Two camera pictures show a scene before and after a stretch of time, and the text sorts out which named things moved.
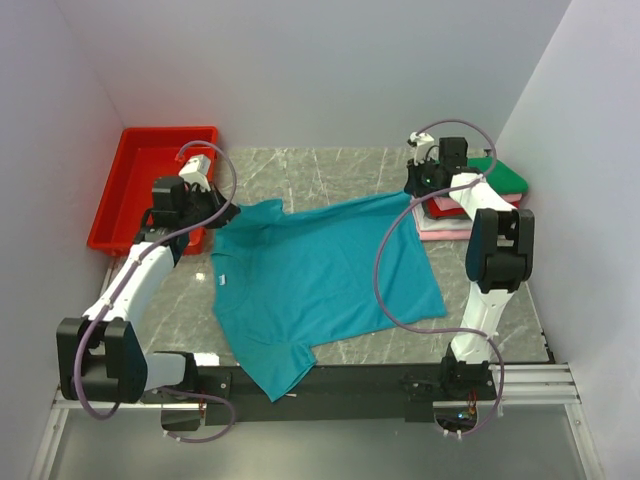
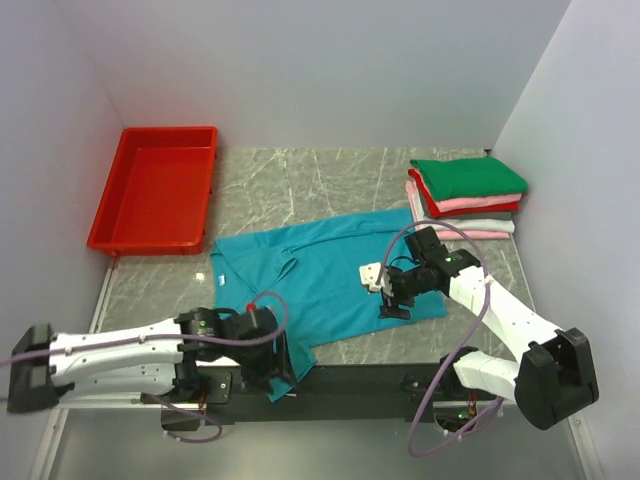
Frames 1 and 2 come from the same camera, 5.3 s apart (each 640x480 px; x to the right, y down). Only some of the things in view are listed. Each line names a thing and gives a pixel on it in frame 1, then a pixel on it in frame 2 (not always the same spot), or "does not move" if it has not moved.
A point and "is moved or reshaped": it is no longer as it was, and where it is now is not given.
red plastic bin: (146, 154) does not move
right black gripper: (415, 181) -> (396, 292)
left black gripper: (215, 205) -> (282, 357)
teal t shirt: (285, 281) is moved or reshaped
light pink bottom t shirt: (445, 235) does not move
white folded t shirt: (425, 223) does not move
